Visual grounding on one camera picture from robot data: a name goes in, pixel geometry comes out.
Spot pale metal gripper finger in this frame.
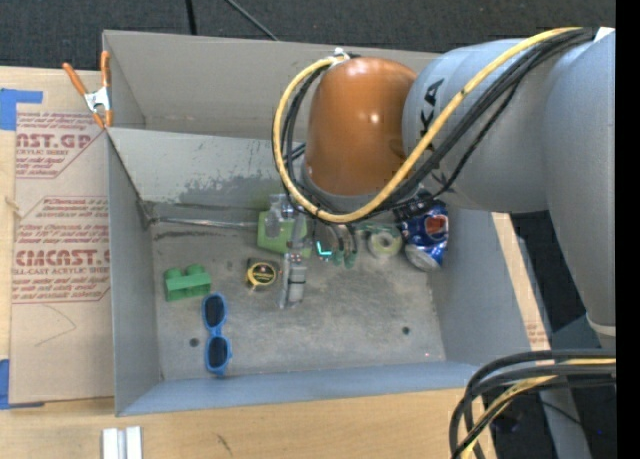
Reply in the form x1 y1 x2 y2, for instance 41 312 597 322
263 194 298 240
278 252 308 310

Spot light green square block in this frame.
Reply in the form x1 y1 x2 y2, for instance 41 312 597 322
256 210 314 257

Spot yellow and black tape measure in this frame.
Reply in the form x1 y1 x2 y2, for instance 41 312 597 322
244 257 278 291

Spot pale tape roll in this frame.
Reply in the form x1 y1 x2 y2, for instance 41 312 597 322
365 225 404 260

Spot grey metal bin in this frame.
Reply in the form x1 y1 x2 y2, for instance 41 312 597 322
101 29 535 418

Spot crushed blue soda can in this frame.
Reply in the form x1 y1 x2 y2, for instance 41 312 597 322
399 200 450 272

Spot blue sunglasses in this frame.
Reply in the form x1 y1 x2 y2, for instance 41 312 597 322
200 291 234 378

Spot green toy brick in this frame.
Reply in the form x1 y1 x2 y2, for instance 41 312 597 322
163 264 213 303

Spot brown cardboard board red print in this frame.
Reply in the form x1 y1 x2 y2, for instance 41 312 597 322
0 65 554 407

